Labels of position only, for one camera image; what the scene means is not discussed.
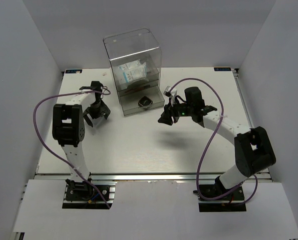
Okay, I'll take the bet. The black square compact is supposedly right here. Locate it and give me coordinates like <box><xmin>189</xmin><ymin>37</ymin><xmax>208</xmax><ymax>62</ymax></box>
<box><xmin>138</xmin><ymin>96</ymin><xmax>153</xmax><ymax>110</ymax></box>

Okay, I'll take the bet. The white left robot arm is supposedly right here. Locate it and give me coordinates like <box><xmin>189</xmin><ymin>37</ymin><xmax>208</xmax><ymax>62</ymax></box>
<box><xmin>52</xmin><ymin>81</ymin><xmax>111</xmax><ymax>183</ymax></box>

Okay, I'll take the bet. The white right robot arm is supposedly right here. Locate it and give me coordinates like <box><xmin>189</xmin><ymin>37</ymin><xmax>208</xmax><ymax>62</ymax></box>
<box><xmin>158</xmin><ymin>86</ymin><xmax>276</xmax><ymax>200</ymax></box>

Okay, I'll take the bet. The blue label left corner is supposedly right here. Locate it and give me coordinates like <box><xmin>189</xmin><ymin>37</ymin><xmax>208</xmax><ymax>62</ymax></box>
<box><xmin>65</xmin><ymin>69</ymin><xmax>82</xmax><ymax>74</ymax></box>

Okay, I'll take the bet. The blue label corner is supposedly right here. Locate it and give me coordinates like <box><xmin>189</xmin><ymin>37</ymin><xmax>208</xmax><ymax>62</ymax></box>
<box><xmin>65</xmin><ymin>69</ymin><xmax>82</xmax><ymax>74</ymax></box>
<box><xmin>213</xmin><ymin>67</ymin><xmax>231</xmax><ymax>72</ymax></box>

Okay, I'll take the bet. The clear acrylic drawer organizer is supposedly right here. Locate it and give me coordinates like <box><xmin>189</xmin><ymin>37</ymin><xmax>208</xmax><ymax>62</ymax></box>
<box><xmin>103</xmin><ymin>27</ymin><xmax>164</xmax><ymax>116</ymax></box>

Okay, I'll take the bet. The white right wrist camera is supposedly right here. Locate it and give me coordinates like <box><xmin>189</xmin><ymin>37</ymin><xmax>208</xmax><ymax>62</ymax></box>
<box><xmin>163</xmin><ymin>86</ymin><xmax>177</xmax><ymax>106</ymax></box>

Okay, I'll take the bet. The cotton pad packet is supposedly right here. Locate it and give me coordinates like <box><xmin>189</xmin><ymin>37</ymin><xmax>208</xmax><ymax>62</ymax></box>
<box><xmin>116</xmin><ymin>68</ymin><xmax>147</xmax><ymax>85</ymax></box>
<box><xmin>117</xmin><ymin>59</ymin><xmax>147</xmax><ymax>75</ymax></box>

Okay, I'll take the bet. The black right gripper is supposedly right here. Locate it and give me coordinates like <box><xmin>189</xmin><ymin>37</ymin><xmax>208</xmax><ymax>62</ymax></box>
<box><xmin>158</xmin><ymin>97</ymin><xmax>193</xmax><ymax>126</ymax></box>

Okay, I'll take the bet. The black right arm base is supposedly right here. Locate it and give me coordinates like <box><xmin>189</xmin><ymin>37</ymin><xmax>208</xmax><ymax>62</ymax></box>
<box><xmin>193</xmin><ymin>183</ymin><xmax>246</xmax><ymax>213</ymax></box>

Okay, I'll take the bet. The blue label right corner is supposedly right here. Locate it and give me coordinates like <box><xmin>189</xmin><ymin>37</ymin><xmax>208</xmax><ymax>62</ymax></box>
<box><xmin>213</xmin><ymin>67</ymin><xmax>231</xmax><ymax>72</ymax></box>

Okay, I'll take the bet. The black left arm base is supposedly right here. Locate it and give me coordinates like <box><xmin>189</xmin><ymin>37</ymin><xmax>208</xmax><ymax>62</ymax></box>
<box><xmin>62</xmin><ymin>179</ymin><xmax>109</xmax><ymax>210</ymax></box>

